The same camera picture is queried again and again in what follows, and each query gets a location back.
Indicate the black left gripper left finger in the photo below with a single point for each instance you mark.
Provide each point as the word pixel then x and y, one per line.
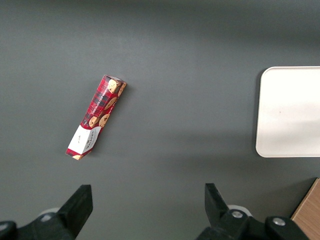
pixel 70 215

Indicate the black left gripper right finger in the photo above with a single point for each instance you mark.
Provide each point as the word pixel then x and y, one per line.
pixel 225 222

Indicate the beige plastic tray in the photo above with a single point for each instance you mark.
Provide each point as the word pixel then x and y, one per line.
pixel 290 112

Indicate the wooden drawer cabinet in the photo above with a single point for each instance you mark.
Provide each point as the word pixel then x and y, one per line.
pixel 310 215

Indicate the red tartan cookie box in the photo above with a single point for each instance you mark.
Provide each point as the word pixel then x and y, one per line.
pixel 100 107

